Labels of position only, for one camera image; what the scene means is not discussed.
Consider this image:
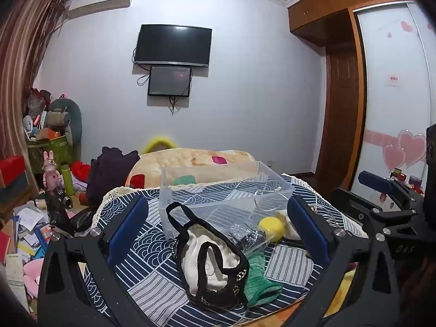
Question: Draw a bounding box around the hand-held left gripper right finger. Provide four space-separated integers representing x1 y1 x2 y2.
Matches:
287 196 401 327

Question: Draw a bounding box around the yellow fuzzy cloth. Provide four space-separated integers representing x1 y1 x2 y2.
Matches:
141 135 178 155

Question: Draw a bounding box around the brown wooden door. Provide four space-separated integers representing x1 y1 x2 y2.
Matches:
315 45 367 185

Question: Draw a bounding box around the dark purple cloth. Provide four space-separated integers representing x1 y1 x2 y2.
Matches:
85 146 140 207

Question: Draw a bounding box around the grey plush toy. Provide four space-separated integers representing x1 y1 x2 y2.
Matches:
47 98 83 148

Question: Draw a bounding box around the black camcorder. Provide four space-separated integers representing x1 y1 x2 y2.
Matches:
45 186 74 212

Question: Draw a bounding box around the pink plush toy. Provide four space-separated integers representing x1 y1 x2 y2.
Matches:
21 261 44 301

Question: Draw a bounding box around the black sparkly cloth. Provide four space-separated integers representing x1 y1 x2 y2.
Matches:
226 225 268 254

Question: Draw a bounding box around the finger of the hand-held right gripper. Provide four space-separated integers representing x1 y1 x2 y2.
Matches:
330 187 414 227
358 170 425 212

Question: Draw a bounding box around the green bag of toys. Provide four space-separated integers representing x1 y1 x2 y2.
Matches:
27 134 76 175

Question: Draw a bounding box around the red plush toy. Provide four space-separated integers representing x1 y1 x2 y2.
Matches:
71 161 92 182

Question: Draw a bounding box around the red box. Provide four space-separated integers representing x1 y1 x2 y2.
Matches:
0 155 27 189

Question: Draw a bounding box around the pink rabbit figure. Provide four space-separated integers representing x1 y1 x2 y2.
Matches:
43 150 65 190

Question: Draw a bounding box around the pile of papers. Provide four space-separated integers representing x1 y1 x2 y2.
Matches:
0 204 57 314

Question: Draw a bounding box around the clear plastic box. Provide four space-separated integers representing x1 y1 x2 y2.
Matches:
159 161 296 240

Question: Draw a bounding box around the white air conditioner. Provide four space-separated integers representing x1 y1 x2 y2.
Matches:
66 0 132 18

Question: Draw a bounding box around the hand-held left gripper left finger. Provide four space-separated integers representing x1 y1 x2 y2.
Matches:
37 195 149 327

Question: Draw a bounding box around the white sliding door with hearts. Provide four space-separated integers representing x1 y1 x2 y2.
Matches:
351 3 436 196

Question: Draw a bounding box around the wall television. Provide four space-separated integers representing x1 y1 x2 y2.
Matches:
133 24 212 68

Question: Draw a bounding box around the green knit cloth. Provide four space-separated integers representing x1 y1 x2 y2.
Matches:
243 250 283 307

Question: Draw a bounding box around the green bottle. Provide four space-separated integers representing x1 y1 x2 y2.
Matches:
60 164 75 196

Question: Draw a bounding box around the yellow foam ball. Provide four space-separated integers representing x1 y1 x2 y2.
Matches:
258 216 285 242

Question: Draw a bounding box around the white underwear with black trim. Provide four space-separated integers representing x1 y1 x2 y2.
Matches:
166 202 250 309

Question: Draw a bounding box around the small wall monitor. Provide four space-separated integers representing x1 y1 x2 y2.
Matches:
147 66 192 98

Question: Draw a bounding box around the white cloth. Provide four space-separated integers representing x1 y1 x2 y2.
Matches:
276 211 302 241

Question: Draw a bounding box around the blue patterned bed cover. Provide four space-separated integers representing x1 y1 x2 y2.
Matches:
89 174 370 327

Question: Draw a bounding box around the striped brown curtain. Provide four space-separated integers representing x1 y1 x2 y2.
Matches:
0 0 71 166

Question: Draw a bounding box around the wooden wardrobe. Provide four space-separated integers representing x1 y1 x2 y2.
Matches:
287 0 436 191

